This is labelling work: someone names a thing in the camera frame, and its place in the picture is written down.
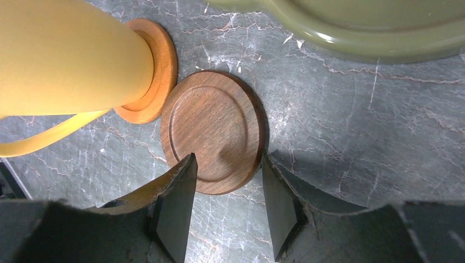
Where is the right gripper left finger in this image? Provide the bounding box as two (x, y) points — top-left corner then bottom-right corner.
(1, 153), (197, 262)

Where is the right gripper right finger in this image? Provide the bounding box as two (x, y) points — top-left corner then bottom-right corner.
(262, 154), (464, 262)

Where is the dark brown round coaster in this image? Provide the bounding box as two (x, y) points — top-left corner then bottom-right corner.
(160, 70), (266, 195)

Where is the light brown round coaster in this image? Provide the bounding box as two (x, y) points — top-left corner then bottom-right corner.
(114, 18), (178, 124)

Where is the yellow ceramic mug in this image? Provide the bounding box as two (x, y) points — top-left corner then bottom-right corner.
(1, 1), (154, 157)

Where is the green three-tier dessert stand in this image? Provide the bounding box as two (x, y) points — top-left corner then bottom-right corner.
(210, 1), (464, 64)

